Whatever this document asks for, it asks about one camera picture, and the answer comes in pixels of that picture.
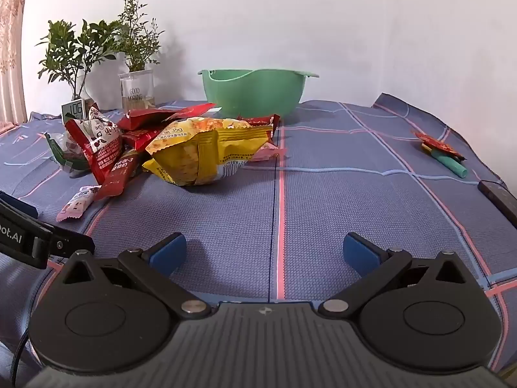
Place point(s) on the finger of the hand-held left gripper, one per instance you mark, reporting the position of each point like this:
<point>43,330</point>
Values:
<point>18,206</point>
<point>72,244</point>

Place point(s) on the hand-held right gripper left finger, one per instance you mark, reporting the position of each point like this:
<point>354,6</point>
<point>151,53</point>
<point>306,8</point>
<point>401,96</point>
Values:
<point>167,252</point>

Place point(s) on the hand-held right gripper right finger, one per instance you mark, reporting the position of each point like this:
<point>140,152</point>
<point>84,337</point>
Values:
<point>359,252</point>

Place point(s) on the pink white snack packet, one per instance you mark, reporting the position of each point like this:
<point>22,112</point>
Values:
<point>76,205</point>

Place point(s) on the dark red floral sachet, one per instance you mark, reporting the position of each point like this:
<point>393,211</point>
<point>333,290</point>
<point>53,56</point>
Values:
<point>117,178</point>

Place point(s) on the red white snack packet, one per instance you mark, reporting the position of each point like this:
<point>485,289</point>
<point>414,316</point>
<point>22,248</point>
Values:
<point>101,139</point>

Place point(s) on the yellow snack bag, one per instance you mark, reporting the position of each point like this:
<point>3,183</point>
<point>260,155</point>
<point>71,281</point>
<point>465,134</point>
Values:
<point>202,149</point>

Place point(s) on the dark red snack packet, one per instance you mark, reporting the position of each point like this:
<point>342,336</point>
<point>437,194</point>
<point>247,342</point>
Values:
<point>262,121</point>
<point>139,138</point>

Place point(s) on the small red square packet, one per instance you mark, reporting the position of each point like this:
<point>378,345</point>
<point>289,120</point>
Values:
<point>438,145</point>

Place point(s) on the bright red snack packet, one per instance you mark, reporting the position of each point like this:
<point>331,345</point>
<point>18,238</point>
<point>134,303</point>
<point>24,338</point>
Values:
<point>161,115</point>

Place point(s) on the green plastic bowl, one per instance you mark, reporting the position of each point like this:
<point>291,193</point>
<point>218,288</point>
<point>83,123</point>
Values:
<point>254,93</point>

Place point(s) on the green dried fruit packet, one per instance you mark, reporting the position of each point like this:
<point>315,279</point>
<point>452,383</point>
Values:
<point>60,157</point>

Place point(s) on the blue plaid tablecloth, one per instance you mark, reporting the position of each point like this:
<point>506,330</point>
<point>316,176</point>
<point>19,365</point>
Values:
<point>323,194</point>

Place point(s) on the white digital clock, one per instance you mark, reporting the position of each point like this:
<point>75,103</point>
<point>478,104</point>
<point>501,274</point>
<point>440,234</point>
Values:
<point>73,111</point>

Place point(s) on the yellow stick packet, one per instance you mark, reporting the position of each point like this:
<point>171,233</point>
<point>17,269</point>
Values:
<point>427,148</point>

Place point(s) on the teal stick packet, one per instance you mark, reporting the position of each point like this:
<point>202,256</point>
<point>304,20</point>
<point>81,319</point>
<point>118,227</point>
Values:
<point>452,165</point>

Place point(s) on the pink candy wrapper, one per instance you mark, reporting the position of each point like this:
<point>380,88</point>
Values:
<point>270,152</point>

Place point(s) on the black flat device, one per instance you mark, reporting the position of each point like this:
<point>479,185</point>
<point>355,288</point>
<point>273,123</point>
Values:
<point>501,200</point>

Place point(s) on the pink floral curtain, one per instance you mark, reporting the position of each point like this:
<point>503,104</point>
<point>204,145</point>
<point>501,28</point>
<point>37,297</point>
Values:
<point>12,48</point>

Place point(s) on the green plant in round vase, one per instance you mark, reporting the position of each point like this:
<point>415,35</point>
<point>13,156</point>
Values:
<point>64,50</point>

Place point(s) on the green plant in clear jar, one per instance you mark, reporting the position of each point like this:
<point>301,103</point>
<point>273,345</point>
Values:
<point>137,89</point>

